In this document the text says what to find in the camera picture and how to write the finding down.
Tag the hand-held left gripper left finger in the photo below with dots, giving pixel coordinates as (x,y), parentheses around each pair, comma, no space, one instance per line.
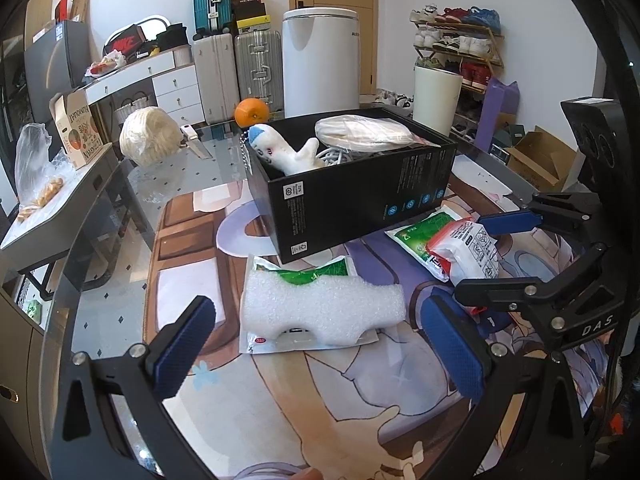
(182,350)

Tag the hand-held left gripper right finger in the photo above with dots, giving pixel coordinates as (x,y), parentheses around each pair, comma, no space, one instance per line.
(452,347)

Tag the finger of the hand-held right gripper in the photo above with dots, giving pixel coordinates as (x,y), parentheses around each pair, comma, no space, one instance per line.
(510,222)
(500,292)

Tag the red white mask packet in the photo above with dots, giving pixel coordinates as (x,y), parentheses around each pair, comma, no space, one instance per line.
(470,250)

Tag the green white packet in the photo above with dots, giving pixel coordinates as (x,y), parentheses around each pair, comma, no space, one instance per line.
(420,232)
(300,267)

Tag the white foam block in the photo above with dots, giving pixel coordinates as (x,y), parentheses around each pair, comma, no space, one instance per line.
(320,305)

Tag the black cardboard box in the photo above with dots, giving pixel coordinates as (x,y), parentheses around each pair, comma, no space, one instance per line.
(350,200)

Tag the white blue plush toy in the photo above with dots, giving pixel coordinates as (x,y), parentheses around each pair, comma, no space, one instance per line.
(295,157)

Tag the person's left hand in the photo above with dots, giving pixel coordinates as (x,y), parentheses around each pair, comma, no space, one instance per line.
(300,475)

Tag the open brown cardboard box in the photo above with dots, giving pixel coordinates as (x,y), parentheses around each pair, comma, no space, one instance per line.
(540,160)

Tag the metal shoe rack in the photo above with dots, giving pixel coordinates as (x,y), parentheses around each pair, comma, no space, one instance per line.
(495,45)

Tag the anime printed table mat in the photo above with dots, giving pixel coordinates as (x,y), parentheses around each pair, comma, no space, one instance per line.
(325,410)

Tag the white trash bin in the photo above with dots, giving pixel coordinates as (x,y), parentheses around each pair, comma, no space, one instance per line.
(436,97)

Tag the shoe rack with shoes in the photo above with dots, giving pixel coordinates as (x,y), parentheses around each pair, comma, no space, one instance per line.
(460,45)

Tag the pile of white sneakers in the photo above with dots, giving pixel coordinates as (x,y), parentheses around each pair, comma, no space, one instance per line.
(395,99)

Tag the grey side table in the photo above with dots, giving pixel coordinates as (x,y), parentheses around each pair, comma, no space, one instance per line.
(70,210)

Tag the pale round cabbage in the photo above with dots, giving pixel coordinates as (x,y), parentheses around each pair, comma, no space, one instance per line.
(150,137)

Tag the clear plastic food bag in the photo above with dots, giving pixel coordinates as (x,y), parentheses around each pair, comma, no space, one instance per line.
(35,160)

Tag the printed cardboard fruit box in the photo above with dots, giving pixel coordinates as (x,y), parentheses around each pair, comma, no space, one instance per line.
(80,130)

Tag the orange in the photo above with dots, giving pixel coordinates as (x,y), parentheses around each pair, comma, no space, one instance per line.
(252,112)

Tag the wicker basket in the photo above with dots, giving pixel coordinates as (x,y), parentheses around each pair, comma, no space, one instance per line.
(131,107)

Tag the white electric kettle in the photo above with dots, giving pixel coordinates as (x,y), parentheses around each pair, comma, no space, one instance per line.
(320,60)

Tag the white desk with drawers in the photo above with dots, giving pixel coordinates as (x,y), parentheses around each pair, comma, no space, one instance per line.
(175,85)

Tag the white suitcase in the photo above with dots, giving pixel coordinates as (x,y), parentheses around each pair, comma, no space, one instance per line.
(215,77)

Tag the silver ribbed suitcase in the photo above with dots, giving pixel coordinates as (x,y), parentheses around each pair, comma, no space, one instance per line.
(260,67)

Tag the bagged red snacks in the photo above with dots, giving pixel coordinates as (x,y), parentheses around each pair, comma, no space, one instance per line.
(105,65)

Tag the grey fridge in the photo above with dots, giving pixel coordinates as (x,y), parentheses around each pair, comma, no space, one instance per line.
(55,70)

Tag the black bag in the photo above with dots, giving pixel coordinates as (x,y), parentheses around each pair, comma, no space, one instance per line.
(172,37)

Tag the red black shoebox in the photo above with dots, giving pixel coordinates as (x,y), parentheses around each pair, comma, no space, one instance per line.
(122,42)

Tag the yellow black box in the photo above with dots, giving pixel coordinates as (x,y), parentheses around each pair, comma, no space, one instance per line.
(254,23)

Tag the white rounded mirror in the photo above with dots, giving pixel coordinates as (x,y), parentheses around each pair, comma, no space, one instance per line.
(156,22)

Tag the dark gift box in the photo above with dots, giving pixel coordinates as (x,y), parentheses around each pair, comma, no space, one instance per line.
(250,4)

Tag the flat cardboard piece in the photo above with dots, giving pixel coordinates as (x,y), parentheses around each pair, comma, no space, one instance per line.
(80,5)

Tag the red box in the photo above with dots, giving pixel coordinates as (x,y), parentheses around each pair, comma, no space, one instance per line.
(62,7)

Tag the large flat cardboard sheet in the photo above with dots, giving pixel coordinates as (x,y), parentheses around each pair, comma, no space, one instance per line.
(40,7)

